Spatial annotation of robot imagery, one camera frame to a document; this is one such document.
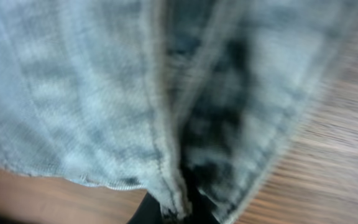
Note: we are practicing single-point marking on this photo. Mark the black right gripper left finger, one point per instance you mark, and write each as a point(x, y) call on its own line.
point(148, 212)

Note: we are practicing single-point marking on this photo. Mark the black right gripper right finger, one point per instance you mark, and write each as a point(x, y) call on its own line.
point(199, 211)

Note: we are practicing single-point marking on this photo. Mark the light blue denim shorts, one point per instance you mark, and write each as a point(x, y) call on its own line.
point(193, 101)

